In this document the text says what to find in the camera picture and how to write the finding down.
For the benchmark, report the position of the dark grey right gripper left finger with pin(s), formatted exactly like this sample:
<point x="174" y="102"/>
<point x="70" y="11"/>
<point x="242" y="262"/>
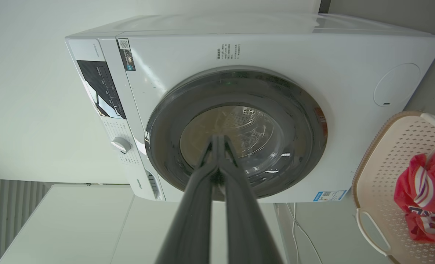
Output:
<point x="191" y="220"/>

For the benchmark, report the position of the beige perforated laundry basket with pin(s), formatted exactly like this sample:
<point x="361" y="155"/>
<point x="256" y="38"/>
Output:
<point x="386" y="176"/>

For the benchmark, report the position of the silver washing machine control knob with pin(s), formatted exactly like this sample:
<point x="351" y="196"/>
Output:
<point x="121" y="144"/>

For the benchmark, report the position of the white cabinet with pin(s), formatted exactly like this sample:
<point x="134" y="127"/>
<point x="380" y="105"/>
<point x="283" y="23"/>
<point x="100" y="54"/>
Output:
<point x="74" y="227"/>

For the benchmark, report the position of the white front-load washing machine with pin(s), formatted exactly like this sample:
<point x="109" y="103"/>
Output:
<point x="349" y="110"/>

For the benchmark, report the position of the round dark washing machine door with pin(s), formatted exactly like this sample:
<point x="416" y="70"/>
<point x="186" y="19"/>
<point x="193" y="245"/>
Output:
<point x="294" y="121"/>

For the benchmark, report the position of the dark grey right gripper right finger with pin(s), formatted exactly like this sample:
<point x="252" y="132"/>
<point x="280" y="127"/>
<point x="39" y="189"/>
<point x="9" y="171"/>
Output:
<point x="246" y="227"/>

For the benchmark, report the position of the grey ribbed radiator panel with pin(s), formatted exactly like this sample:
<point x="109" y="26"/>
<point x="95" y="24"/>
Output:
<point x="4" y="212"/>

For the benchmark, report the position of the red white garment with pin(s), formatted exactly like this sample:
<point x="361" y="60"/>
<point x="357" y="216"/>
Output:
<point x="426" y="194"/>

